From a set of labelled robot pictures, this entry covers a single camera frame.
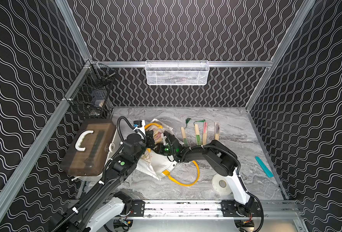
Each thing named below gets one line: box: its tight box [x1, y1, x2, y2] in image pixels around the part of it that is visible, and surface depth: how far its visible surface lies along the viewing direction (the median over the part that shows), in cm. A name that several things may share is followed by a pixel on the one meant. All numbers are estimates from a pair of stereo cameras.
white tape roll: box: [211, 173, 232, 196], surface depth 83 cm
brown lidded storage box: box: [60, 118, 117, 181], surface depth 79 cm
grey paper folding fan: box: [214, 121, 221, 141], surface depth 108 cm
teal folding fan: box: [254, 156, 274, 178], surface depth 89 cm
